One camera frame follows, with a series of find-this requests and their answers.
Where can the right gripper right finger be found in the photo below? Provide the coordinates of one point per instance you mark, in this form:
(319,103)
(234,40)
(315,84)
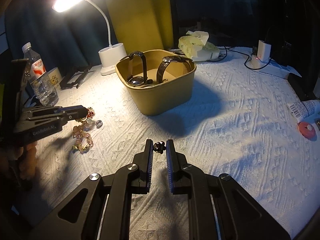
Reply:
(218,207)

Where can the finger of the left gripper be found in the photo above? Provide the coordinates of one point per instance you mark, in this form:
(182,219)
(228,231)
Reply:
(71,118)
(78,110)

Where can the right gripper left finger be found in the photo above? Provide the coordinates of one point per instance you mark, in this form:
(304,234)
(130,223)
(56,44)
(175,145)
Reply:
(100,207)

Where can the brown strap wristwatch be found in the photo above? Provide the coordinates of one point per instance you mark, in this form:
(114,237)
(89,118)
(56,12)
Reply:
(178,65)

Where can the left hand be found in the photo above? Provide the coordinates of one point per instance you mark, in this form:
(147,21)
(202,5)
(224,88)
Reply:
(25,157)

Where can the clear plastic water bottle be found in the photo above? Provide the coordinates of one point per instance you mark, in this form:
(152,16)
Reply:
(39,79)

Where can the white cartoon mug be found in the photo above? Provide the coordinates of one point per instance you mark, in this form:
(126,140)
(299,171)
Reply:
(55,77)

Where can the white LED desk lamp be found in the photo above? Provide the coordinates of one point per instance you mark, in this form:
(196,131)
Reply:
(92,30)

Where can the dark teal curtain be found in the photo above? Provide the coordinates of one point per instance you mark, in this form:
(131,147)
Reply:
(36,22)

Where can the white textured table cloth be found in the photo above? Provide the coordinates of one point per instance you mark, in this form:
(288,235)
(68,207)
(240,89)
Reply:
(236,122)

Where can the yellow storage box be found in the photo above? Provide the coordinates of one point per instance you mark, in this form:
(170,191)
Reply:
(157,98)

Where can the small red round lid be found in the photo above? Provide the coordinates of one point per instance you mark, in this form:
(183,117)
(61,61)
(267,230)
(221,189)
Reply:
(306,129)

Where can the yellow curtain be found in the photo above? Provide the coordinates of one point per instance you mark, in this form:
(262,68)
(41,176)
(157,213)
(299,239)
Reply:
(142,24)

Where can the white tube with barcode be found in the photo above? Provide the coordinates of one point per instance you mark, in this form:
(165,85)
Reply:
(301,110)

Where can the yellow tissue pack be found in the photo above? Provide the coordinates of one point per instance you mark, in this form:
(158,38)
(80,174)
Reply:
(195,45)

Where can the white charger power strip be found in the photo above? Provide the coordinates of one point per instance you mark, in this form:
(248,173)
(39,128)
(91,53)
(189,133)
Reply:
(261,62)

